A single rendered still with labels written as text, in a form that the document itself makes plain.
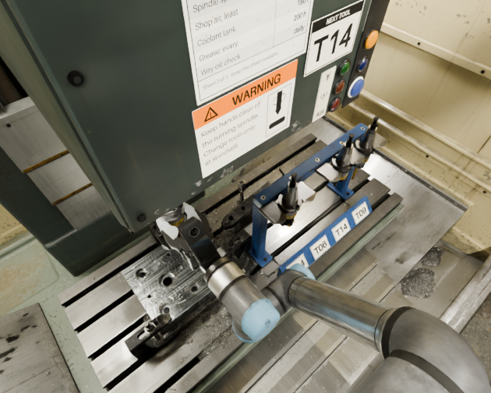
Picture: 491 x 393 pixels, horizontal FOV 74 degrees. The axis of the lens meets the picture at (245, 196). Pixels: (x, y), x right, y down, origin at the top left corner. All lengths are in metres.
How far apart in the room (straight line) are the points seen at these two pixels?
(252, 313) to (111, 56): 0.51
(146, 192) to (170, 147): 0.06
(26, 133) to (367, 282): 1.23
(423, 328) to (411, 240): 1.00
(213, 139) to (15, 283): 1.47
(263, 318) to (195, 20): 0.51
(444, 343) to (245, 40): 0.42
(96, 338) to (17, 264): 0.77
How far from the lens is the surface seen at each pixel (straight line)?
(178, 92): 0.33
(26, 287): 1.74
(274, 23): 0.38
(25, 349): 1.52
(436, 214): 1.55
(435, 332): 0.52
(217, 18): 0.33
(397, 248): 1.49
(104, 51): 0.28
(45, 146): 1.08
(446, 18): 1.30
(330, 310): 0.65
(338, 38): 0.48
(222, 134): 0.40
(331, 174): 0.98
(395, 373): 0.48
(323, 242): 1.16
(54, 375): 1.46
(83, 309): 1.20
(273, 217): 0.86
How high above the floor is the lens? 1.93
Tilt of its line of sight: 53 degrees down
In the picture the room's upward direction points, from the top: straight up
